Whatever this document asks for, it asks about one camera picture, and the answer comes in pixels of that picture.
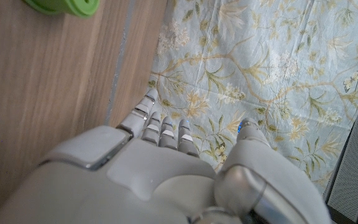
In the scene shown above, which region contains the grey perforated panel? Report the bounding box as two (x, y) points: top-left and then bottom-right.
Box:
(325, 71), (358, 224)

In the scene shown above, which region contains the floral backdrop cloth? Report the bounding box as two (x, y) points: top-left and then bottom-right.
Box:
(147, 0), (358, 194)

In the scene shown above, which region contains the green plastic cap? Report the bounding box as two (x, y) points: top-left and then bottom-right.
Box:
(22, 0), (101, 19)

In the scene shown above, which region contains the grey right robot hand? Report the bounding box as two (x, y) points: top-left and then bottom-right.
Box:
(0, 88), (334, 224)

